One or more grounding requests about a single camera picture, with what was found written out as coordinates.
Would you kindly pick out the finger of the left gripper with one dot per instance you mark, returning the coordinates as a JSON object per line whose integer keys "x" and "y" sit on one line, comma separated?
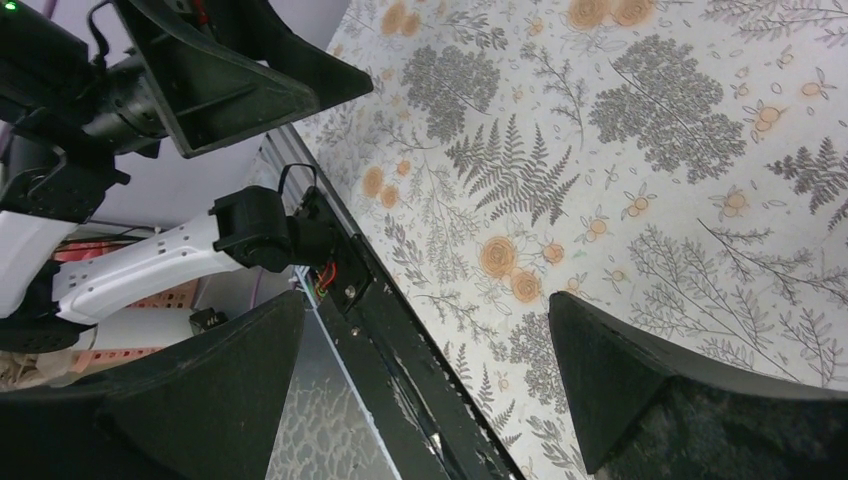
{"x": 210, "y": 74}

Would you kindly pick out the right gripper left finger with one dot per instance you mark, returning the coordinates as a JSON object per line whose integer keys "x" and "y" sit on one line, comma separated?
{"x": 208, "y": 407}

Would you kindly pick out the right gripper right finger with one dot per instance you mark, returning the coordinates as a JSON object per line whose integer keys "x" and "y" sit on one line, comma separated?
{"x": 645, "y": 408}

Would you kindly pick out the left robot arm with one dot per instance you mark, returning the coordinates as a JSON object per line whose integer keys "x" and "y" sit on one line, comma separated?
{"x": 87, "y": 226}

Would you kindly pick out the floral patterned mat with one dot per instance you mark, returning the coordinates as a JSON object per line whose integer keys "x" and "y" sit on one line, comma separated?
{"x": 680, "y": 164}

